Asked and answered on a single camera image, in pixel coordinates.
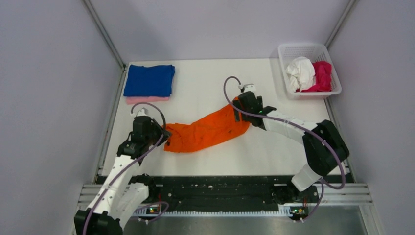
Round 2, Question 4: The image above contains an orange t shirt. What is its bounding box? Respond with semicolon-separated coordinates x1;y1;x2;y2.
164;104;251;153

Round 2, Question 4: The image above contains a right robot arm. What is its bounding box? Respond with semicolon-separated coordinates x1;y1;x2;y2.
231;92;349;202

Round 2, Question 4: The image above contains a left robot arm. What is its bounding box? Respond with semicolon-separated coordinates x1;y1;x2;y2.
74;115;170;235

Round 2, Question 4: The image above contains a folded pink t shirt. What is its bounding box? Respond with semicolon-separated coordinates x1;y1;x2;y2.
126;96;170;105

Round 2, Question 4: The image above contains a folded blue t shirt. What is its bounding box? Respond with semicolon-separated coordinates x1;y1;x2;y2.
123;65;175;97

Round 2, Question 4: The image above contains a white t shirt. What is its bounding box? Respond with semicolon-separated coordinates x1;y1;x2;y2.
285;56;316;92

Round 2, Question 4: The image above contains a magenta t shirt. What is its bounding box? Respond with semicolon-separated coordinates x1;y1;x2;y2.
302;61;332;92

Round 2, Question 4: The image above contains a white plastic basket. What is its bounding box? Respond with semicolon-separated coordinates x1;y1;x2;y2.
277;43;342;100

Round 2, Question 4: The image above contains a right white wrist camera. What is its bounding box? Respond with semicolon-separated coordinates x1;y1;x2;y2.
238;83;256;93

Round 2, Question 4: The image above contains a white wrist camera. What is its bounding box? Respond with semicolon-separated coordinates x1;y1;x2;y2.
130;108;149;118
238;83;256;93

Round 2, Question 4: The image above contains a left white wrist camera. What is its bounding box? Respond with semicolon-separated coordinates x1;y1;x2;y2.
130;108;149;118

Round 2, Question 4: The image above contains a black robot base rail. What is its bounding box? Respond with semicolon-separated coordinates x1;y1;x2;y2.
128;174;346;217

